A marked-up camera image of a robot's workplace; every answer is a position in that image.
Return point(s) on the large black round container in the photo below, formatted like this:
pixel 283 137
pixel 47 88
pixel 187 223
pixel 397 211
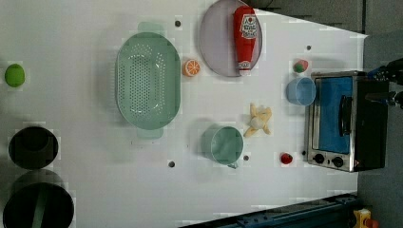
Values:
pixel 38 199

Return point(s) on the black silver toaster oven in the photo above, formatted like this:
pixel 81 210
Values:
pixel 345 130

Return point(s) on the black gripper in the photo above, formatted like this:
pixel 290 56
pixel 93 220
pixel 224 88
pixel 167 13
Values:
pixel 390 73

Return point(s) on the green plastic colander basket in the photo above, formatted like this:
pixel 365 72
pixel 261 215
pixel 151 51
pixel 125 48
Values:
pixel 148 81

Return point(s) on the yellow red emergency button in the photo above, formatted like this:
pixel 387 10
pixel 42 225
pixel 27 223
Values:
pixel 364 219

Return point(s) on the small black round container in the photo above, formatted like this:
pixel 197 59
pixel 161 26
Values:
pixel 33 148

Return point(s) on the orange slice toy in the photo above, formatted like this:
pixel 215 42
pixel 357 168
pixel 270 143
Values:
pixel 191 68

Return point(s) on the green plastic measuring cup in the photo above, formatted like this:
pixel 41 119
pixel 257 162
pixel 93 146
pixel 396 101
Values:
pixel 222 144

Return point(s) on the yellow plush peeled banana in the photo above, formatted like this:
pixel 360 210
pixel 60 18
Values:
pixel 259 121

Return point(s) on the red plush ketchup bottle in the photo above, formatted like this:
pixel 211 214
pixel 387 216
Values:
pixel 245 35

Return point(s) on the grey round plate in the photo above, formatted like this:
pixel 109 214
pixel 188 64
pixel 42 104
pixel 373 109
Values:
pixel 216 38

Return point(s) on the light blue plastic cup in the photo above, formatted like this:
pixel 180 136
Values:
pixel 301 91

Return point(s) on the strawberry toy near cup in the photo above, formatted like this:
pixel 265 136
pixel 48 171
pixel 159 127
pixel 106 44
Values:
pixel 300 66

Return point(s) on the blue metal frame rail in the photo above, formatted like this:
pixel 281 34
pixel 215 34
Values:
pixel 332 212

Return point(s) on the green lime toy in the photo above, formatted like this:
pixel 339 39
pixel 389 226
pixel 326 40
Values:
pixel 15 75

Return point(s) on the small red strawberry toy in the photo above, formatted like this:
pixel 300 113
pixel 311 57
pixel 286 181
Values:
pixel 286 158

